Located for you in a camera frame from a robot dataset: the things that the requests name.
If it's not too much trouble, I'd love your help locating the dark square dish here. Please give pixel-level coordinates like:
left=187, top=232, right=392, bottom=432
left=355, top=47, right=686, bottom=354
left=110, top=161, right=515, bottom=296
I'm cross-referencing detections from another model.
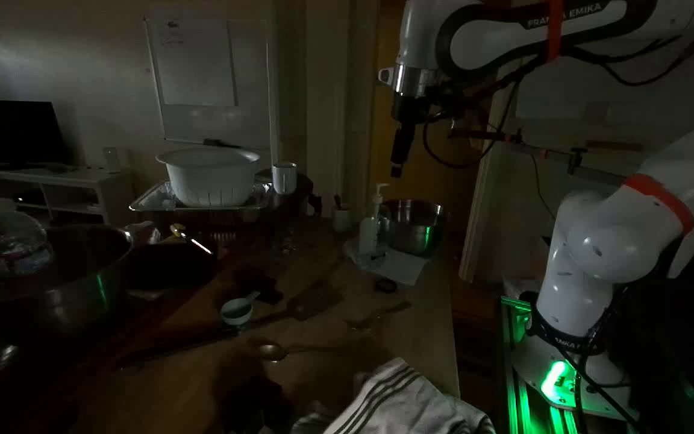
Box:
left=123, top=240, right=219, bottom=291

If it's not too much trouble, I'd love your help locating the small steel bowl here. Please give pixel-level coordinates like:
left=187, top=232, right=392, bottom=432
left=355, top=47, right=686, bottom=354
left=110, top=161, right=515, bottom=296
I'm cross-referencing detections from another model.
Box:
left=380, top=198, right=445, bottom=256

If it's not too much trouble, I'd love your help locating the white pump soap bottle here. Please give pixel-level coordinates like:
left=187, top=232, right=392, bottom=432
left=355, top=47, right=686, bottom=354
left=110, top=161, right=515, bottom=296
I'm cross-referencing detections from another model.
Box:
left=357, top=183, right=390, bottom=256

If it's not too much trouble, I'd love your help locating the white cup with utensils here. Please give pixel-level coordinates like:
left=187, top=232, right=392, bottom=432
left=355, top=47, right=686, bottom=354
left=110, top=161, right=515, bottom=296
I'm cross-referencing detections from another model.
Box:
left=331, top=193, right=353, bottom=233

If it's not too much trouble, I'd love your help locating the white mug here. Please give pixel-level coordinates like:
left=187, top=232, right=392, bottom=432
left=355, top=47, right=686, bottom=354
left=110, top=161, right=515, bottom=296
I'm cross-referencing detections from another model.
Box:
left=271, top=161, right=298, bottom=195

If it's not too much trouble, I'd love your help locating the metal rod with clamps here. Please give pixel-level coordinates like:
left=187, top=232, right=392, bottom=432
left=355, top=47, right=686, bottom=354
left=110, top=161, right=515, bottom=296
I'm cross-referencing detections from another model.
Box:
left=448, top=128, right=644, bottom=184

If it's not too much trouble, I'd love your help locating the white paper napkin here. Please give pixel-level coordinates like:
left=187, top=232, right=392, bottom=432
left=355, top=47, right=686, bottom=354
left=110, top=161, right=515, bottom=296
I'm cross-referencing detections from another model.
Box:
left=343, top=237, right=430, bottom=286

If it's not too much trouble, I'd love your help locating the whiteboard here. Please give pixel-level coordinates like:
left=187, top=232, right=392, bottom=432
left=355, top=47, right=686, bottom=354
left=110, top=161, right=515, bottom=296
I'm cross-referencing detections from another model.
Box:
left=143, top=8, right=274, bottom=149

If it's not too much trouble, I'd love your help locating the white plastic colander bowl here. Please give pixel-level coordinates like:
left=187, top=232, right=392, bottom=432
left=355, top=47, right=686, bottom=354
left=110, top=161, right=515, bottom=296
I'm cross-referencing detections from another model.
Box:
left=155, top=146, right=261, bottom=207

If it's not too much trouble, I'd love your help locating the wooden spatula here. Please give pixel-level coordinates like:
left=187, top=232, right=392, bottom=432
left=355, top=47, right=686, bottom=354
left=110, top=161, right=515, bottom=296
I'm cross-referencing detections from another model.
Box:
left=249, top=287, right=343, bottom=327

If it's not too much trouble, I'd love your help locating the dark long spoon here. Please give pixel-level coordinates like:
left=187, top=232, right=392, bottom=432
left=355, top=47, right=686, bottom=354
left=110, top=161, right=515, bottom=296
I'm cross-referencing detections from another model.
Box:
left=346, top=300, right=412, bottom=332

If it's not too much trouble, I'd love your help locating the gold spoon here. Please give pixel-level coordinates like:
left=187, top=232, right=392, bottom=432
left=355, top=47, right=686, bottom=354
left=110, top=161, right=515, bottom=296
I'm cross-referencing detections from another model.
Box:
left=169, top=223, right=214, bottom=256

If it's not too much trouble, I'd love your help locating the aluminium foil tray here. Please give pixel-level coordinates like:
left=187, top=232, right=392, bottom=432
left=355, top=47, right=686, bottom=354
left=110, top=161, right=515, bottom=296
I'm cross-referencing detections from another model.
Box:
left=128, top=179, right=276, bottom=213

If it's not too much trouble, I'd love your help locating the metal spoon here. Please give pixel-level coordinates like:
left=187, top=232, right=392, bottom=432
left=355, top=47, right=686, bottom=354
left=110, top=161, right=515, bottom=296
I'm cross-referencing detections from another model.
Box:
left=255, top=340, right=349, bottom=363

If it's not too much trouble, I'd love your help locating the grey striped towel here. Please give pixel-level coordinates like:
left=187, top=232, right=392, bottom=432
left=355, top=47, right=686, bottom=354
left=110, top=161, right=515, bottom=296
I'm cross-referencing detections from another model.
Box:
left=290, top=357, right=496, bottom=434

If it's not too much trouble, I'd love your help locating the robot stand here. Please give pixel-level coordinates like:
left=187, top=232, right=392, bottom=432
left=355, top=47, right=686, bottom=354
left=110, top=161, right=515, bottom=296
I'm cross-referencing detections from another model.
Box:
left=496, top=294, right=646, bottom=434

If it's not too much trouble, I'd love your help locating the white shelf unit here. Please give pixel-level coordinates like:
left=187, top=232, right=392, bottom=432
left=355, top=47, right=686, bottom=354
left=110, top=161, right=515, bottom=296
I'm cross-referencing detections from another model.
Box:
left=0, top=165, right=135, bottom=227

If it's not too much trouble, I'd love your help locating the large steel mixing bowl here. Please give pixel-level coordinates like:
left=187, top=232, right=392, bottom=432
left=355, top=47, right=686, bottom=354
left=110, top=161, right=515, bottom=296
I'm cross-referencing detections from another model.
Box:
left=0, top=224, right=135, bottom=341

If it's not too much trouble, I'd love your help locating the black monitor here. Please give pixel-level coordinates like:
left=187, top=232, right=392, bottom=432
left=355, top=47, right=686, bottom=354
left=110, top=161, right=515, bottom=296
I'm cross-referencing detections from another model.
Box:
left=0, top=99, right=72, bottom=168

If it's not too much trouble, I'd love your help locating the clear plastic water bottle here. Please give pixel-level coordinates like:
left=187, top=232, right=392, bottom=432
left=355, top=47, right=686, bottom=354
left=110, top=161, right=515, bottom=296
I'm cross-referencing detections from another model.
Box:
left=0, top=198, right=54, bottom=279

